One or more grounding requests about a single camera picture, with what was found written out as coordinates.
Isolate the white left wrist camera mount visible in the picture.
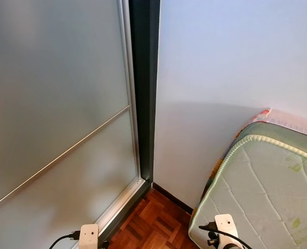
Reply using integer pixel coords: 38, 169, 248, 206
78, 224, 100, 249

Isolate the dark wooden baseboard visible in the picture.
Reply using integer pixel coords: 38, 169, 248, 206
152, 183, 194, 213

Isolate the frosted glass sliding door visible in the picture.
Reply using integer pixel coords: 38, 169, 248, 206
0, 0, 146, 249

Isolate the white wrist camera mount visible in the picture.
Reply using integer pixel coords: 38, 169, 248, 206
78, 224, 100, 249
215, 214, 243, 249

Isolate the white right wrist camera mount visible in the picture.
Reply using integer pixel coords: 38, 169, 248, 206
215, 214, 243, 249

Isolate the dark door frame post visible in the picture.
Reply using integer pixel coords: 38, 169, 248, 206
99, 0, 161, 244

